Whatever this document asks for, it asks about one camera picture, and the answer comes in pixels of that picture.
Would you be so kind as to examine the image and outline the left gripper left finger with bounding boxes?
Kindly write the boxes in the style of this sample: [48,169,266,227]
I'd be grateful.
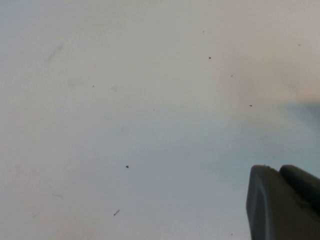
[245,164,320,240]

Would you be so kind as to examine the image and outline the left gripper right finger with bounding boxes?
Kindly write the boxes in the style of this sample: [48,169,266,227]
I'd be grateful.
[278,164,320,210]

